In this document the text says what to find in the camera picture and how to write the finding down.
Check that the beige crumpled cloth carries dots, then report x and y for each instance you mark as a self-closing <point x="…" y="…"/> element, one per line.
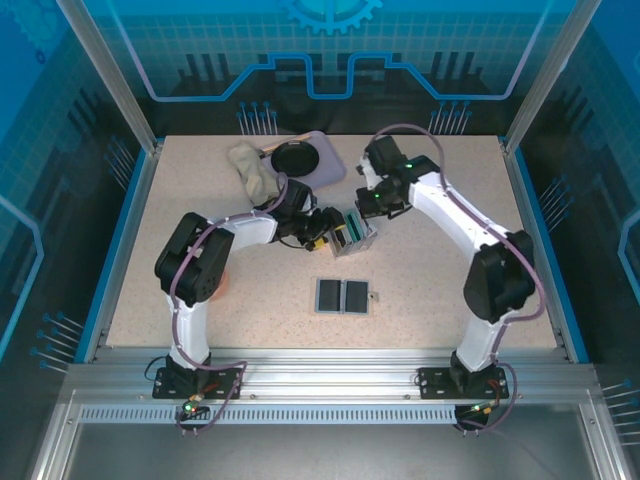
<point x="250" y="170"/>

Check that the wooden stick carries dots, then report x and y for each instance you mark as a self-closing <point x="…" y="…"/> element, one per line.
<point x="290" y="140"/>

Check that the small LED connector board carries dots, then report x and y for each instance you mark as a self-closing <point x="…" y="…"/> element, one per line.
<point x="482" y="409"/>
<point x="190" y="409"/>

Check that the grey metal panel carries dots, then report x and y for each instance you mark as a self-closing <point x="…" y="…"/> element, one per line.
<point x="325" y="450"/>

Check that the lavender plastic tray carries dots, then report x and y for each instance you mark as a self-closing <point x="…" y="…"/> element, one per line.
<point x="330" y="170"/>

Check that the grey box with green contents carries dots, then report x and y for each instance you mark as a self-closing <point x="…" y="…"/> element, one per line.
<point x="360" y="247"/>

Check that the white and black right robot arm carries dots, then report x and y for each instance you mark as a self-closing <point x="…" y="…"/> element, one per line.
<point x="450" y="210"/>

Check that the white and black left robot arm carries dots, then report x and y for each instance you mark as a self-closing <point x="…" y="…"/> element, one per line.
<point x="192" y="330"/>

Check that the teal card stack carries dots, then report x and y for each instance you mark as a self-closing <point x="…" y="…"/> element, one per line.
<point x="354" y="227"/>

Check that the aluminium frame rail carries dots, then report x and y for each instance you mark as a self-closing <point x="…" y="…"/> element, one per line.
<point x="325" y="380"/>

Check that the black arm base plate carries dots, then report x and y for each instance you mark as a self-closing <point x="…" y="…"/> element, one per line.
<point x="225" y="385"/>
<point x="435" y="384"/>

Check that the black round plate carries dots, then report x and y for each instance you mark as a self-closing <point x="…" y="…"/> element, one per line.
<point x="295" y="159"/>

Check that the aluminium side rail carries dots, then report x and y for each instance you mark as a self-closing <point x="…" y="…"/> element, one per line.
<point x="524" y="200"/>
<point x="142" y="200"/>

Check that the orange bowl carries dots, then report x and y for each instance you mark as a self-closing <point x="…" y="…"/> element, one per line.
<point x="224" y="287"/>

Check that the aluminium frame post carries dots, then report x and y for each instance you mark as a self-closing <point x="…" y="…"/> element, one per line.
<point x="114" y="75"/>
<point x="546" y="75"/>

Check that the beige card holder wallet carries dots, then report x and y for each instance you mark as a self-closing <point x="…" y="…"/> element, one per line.
<point x="330" y="295"/>

